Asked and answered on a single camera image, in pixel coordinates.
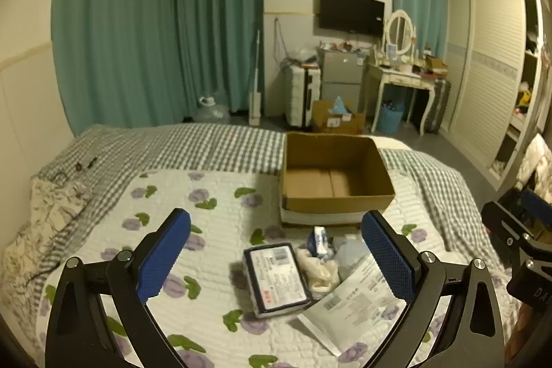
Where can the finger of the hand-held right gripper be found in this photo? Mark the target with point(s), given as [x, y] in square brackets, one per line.
[537, 202]
[504, 230]

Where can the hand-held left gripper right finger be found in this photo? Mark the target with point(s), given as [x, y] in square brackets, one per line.
[388, 260]

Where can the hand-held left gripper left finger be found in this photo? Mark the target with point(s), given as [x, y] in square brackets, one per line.
[164, 256]

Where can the white plastic printed package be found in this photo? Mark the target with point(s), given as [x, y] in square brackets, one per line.
[345, 307]

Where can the light blue tissue pack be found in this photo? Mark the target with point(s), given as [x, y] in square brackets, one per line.
[320, 241]

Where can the cream lace cloth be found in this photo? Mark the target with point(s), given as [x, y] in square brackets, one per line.
[317, 273]

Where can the white soft wipes pack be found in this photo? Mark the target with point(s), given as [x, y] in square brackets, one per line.
[276, 277]

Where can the cream floral cloth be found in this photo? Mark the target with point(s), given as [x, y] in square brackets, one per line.
[534, 161]

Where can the white floral quilt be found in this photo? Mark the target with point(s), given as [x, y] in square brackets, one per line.
[215, 221]

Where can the floral pillow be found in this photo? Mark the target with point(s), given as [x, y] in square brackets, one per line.
[47, 213]

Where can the grey striped suitcase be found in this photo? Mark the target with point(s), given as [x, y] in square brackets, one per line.
[437, 107]

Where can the blue plastic basket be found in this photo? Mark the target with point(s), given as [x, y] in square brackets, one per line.
[390, 120]

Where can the white sliding wardrobe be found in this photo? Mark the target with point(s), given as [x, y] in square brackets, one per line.
[487, 70]

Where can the clear water jug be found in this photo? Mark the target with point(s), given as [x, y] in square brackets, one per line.
[211, 109]

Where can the brown cardboard box with label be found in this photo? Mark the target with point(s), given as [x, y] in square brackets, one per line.
[321, 118]

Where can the blue plastic bag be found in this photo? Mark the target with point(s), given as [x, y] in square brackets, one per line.
[340, 106]

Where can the brown boxes on dressing table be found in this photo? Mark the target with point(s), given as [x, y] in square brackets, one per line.
[434, 65]

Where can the white dressing table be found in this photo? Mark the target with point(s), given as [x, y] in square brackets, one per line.
[396, 78]

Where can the white hard suitcase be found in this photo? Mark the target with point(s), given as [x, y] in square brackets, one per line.
[299, 96]

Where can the white stick mop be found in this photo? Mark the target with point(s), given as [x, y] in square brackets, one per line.
[255, 92]

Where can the grey mini fridge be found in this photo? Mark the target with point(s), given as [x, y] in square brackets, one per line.
[343, 70]

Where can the white oval vanity mirror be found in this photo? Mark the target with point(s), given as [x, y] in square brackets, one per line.
[400, 29]

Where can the clear plastic bag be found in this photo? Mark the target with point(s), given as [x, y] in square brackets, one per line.
[304, 56]

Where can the black wall television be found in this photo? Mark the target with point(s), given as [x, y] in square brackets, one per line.
[351, 12]

